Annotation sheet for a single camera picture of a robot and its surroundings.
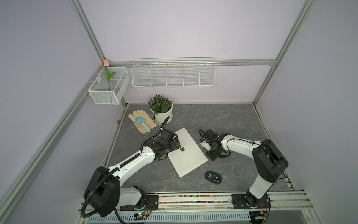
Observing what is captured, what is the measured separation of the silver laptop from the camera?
2.83 feet

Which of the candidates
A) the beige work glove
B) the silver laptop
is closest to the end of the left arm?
the silver laptop

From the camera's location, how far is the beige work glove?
3.45 ft

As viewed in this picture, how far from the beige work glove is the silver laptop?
0.28m

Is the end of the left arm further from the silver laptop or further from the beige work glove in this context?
the beige work glove
